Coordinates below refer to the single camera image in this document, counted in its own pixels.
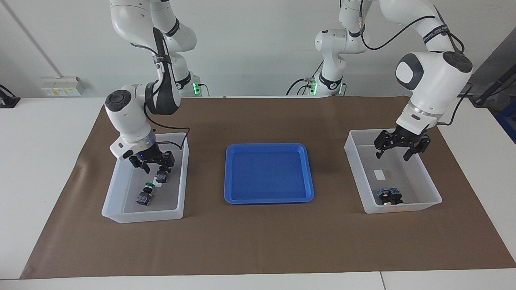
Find black stand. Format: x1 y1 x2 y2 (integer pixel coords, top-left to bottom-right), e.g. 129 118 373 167
470 66 516 107

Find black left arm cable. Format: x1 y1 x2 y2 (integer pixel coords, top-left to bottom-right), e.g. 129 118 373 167
357 0 472 125

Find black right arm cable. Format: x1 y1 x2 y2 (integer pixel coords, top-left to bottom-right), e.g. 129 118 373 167
131 27 190 151

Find white wall socket box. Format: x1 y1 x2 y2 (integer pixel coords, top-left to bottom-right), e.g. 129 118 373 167
42 77 86 97

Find black base cable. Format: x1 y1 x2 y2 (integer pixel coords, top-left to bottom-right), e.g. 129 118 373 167
286 77 319 96

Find blue plastic tray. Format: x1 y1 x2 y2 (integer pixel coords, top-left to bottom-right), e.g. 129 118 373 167
224 143 315 205

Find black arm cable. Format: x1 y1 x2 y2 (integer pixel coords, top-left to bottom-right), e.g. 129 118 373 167
131 27 190 151
357 0 472 125

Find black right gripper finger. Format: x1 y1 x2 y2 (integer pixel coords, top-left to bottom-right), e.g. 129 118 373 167
159 151 175 170
129 157 151 174

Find blue crate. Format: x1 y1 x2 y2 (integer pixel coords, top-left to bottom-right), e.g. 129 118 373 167
496 101 516 143

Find brown paper table mat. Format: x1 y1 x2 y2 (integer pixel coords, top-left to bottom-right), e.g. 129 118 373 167
20 96 516 279

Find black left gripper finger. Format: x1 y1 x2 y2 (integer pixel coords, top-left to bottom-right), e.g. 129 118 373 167
403 136 431 162
374 131 394 159

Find white wall cable duct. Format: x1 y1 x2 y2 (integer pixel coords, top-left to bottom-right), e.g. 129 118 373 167
6 0 63 79

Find translucent white plastic box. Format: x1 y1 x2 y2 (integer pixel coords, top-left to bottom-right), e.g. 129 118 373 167
344 128 443 214
101 132 190 224

